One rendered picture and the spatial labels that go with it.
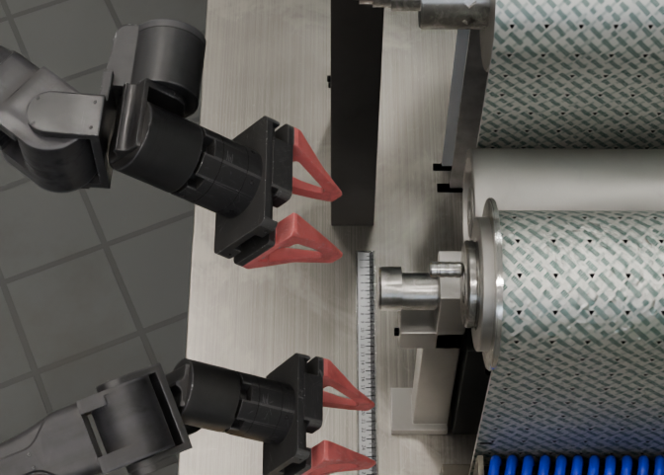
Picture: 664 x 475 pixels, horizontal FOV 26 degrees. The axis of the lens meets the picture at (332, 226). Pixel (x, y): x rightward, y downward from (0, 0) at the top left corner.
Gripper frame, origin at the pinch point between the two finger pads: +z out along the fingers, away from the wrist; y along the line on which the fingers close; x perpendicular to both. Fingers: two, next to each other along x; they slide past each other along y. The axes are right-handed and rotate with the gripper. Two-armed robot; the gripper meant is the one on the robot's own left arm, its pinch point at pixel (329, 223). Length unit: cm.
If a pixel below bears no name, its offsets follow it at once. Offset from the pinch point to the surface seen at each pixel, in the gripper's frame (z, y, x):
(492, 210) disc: 10.6, -1.5, 8.4
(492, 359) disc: 14.6, 9.0, 3.5
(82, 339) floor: 50, -58, -129
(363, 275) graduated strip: 29.5, -19.2, -29.5
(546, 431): 30.7, 7.8, -5.3
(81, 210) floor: 47, -85, -131
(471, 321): 13.4, 5.5, 2.6
